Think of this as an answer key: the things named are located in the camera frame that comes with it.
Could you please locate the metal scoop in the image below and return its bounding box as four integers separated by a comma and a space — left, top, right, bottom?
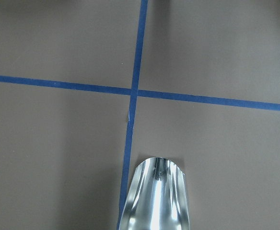
118, 157, 190, 230

